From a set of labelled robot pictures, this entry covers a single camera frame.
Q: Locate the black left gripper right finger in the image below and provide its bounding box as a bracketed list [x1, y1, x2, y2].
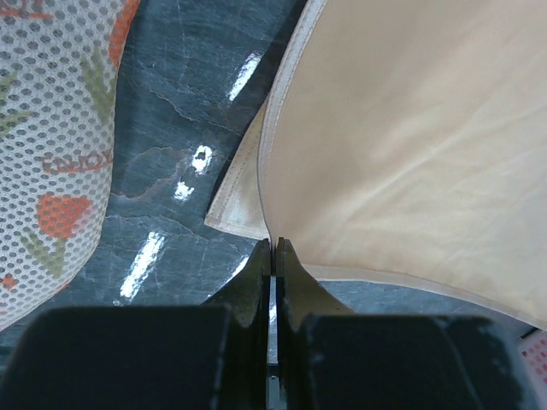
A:
[275, 239, 540, 409]

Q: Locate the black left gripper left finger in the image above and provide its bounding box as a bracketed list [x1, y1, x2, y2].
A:
[1, 241, 271, 409]

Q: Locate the peach cloth napkin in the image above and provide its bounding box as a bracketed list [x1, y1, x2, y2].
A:
[205, 1, 546, 329]

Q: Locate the white perforated plastic basket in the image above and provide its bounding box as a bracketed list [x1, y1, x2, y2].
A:
[517, 330, 546, 394]

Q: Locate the floral oven mitt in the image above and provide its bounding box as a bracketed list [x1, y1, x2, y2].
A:
[1, 0, 139, 327]

